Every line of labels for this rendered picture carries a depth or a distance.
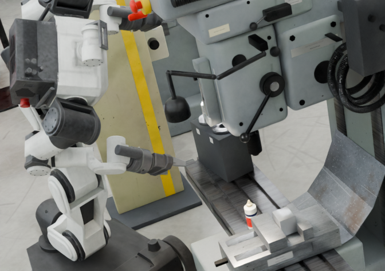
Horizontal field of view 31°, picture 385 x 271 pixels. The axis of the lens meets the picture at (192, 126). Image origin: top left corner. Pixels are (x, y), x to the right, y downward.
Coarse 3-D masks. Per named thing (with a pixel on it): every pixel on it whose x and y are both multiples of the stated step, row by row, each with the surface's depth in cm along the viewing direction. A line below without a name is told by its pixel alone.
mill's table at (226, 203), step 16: (192, 160) 282; (192, 176) 273; (208, 176) 272; (256, 176) 262; (208, 192) 260; (224, 192) 258; (240, 192) 258; (256, 192) 253; (272, 192) 251; (224, 208) 249; (240, 208) 247; (256, 208) 247; (272, 208) 243; (224, 224) 246; (240, 224) 239; (320, 256) 218; (336, 256) 214
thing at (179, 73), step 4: (172, 72) 191; (176, 72) 190; (180, 72) 189; (184, 72) 188; (188, 72) 188; (192, 72) 187; (184, 76) 189; (188, 76) 188; (192, 76) 187; (196, 76) 186; (200, 76) 185; (204, 76) 184; (208, 76) 184; (212, 76) 183; (216, 76) 183
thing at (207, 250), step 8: (224, 232) 250; (200, 240) 249; (208, 240) 248; (216, 240) 247; (352, 240) 232; (192, 248) 246; (200, 248) 245; (208, 248) 244; (216, 248) 243; (344, 248) 229; (352, 248) 229; (360, 248) 230; (200, 256) 241; (208, 256) 240; (216, 256) 239; (344, 256) 229; (352, 256) 230; (360, 256) 231; (200, 264) 240; (208, 264) 236; (224, 264) 234; (352, 264) 232; (360, 264) 233
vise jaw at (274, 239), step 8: (256, 216) 222; (264, 216) 221; (256, 224) 218; (264, 224) 218; (272, 224) 217; (256, 232) 220; (264, 232) 214; (272, 232) 213; (280, 232) 212; (264, 240) 213; (272, 240) 210; (280, 240) 210; (272, 248) 210; (280, 248) 211
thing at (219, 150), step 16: (192, 128) 271; (208, 128) 263; (224, 128) 258; (208, 144) 264; (224, 144) 255; (240, 144) 259; (208, 160) 271; (224, 160) 258; (240, 160) 261; (224, 176) 263; (240, 176) 264
